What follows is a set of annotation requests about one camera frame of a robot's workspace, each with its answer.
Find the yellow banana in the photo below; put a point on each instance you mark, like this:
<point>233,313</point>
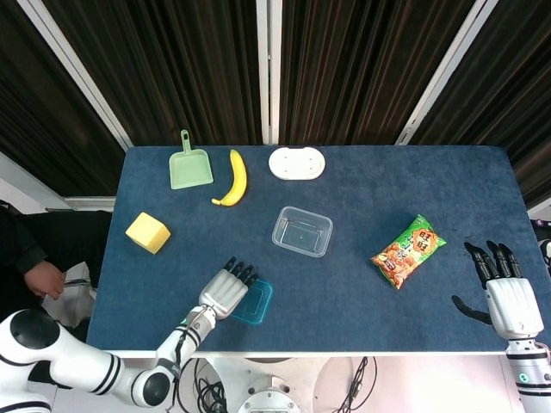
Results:
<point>239,180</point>

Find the white vertical frame post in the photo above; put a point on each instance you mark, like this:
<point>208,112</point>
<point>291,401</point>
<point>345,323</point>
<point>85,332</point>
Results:
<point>268,69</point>

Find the white table frame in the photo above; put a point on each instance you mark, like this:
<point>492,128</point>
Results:
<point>301,354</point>

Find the white slanted frame post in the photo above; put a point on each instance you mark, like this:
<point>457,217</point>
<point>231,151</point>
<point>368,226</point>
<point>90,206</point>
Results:
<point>77,77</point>
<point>447,73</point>

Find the clear plastic container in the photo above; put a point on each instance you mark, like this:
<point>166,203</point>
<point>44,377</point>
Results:
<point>301,232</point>

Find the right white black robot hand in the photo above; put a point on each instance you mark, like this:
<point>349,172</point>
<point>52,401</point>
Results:
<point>512,305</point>

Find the white grey robot base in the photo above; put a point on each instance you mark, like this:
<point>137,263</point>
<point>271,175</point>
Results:
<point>267,391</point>

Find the dark brown pleated curtain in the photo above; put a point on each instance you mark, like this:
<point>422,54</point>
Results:
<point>181,64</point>

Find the blue velvet tablecloth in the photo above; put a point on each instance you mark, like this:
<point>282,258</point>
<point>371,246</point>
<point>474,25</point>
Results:
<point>344,318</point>

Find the bystander black clothing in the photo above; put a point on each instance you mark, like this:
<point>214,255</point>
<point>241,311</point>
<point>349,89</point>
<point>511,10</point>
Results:
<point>43,236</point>

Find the light green plastic dustpan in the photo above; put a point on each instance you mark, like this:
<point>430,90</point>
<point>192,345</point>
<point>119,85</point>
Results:
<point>191,172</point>

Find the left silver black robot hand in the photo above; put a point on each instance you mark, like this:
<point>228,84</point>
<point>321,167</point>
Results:
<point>224,294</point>

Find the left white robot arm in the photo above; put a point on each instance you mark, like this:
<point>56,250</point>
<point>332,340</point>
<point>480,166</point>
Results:
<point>86,370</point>

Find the green orange snack bag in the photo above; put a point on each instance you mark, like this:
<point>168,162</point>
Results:
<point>406,254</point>

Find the yellow foam cube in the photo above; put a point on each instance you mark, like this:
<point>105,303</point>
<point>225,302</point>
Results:
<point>148,234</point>

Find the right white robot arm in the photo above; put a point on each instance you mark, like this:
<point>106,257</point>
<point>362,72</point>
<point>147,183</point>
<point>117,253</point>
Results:
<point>531,374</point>

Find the blue container lid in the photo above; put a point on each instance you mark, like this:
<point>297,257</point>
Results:
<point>258,301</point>

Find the bystander bare hand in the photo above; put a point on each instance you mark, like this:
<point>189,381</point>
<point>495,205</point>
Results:
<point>45,281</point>

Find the white oval plastic base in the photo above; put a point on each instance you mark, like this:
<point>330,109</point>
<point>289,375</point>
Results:
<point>297,163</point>

